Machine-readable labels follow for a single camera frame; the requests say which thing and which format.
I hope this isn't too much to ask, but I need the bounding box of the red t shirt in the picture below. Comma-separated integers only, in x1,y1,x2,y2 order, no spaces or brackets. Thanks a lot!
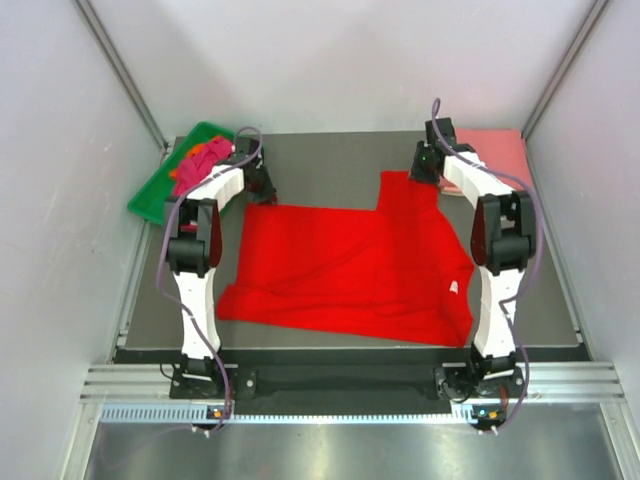
216,171,474,347

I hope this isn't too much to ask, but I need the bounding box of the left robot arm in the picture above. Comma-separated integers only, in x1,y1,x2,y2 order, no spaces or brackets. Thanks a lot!
159,145,276,399

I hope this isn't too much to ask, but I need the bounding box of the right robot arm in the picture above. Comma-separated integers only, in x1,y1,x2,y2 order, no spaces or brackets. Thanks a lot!
409,140,537,396

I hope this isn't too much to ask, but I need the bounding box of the folded pink t shirt stack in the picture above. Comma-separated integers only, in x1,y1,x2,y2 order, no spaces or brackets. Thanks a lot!
455,127,533,186

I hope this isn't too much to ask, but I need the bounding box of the magenta t shirt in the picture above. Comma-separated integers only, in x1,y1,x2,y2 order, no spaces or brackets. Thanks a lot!
169,136,234,196

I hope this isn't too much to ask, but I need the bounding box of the green plastic bin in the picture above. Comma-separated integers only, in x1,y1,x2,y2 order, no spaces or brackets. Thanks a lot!
127,121,235,226

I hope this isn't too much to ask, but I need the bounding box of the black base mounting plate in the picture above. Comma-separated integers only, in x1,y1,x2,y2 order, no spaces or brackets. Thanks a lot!
169,364,521,404

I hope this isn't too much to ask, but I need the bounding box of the left corner aluminium post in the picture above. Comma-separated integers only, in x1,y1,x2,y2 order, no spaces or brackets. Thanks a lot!
71,0,169,151

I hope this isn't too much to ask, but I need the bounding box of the corner aluminium post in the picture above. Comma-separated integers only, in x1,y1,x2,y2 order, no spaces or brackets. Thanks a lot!
71,0,169,151
521,0,612,140

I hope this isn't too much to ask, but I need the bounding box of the right corner aluminium post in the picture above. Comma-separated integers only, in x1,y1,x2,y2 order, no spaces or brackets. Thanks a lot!
521,0,612,140

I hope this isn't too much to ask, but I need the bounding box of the grey slotted cable duct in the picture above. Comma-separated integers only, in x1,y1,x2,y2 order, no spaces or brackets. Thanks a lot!
100,403,498,425

